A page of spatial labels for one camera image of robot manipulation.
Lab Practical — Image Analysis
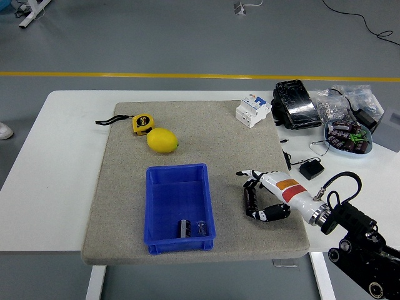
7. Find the clear bag of silver nuts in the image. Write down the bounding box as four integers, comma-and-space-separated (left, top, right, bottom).
312, 89, 353, 121

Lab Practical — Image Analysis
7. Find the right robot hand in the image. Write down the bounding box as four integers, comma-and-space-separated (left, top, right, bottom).
236, 169, 326, 224

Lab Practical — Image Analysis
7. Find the light blue bowl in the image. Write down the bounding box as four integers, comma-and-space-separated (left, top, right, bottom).
323, 118, 374, 156

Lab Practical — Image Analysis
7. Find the white table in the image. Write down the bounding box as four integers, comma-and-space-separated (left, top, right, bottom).
0, 90, 400, 300

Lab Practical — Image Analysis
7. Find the small black power adapter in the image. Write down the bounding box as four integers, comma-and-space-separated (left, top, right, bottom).
299, 158, 325, 181

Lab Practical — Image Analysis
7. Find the dark cylindrical battery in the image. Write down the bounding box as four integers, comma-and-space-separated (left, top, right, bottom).
242, 186, 259, 215
177, 219, 193, 240

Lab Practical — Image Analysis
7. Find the thin black adapter cord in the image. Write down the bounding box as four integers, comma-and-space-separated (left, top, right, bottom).
280, 138, 333, 172

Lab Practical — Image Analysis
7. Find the black floor cable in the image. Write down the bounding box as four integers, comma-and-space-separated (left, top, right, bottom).
321, 0, 400, 47

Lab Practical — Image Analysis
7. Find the white circuit breaker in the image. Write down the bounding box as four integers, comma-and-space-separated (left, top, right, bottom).
234, 95, 273, 129

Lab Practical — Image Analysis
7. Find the grey box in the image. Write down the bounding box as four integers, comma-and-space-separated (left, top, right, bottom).
371, 106, 400, 153

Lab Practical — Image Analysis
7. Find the glossy black case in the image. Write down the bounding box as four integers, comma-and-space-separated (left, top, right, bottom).
271, 79, 323, 131

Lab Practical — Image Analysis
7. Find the grey-brown mat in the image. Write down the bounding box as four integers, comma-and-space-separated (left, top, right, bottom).
80, 99, 311, 266

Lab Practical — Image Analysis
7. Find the yellow tape measure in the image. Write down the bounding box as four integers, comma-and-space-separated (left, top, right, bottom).
95, 113, 156, 137

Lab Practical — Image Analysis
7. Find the metal bracket under table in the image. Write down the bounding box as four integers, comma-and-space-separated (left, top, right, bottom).
272, 258, 299, 268

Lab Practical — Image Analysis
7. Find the black charger with cord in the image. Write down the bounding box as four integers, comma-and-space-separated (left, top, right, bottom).
324, 88, 379, 131

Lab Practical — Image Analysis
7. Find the white stand leg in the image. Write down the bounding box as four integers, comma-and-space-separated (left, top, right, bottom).
17, 0, 53, 31

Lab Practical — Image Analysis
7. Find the yellow lemon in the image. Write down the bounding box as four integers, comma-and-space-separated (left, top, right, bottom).
146, 127, 179, 154

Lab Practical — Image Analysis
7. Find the clear bag of screws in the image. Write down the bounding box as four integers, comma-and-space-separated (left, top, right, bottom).
332, 83, 385, 118

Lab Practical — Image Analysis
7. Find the blue plastic box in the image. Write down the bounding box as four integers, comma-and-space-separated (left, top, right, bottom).
142, 162, 217, 256

